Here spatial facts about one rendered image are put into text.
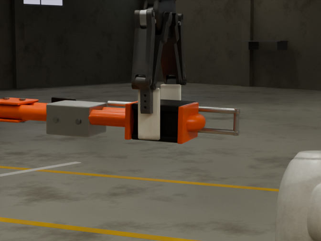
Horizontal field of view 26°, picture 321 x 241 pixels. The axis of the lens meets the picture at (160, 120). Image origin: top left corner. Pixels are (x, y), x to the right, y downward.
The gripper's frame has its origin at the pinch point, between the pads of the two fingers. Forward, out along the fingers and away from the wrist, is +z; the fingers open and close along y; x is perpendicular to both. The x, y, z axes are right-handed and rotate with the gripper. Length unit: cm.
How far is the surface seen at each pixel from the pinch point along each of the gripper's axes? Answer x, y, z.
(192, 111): 4.9, 0.3, -1.0
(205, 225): -104, -381, 121
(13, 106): -21.7, 3.4, -1.0
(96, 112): -8.4, 3.2, -0.7
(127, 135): -3.0, 4.7, 2.2
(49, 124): -15.7, 3.7, 1.3
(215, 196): -123, -474, 120
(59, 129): -14.0, 3.7, 2.0
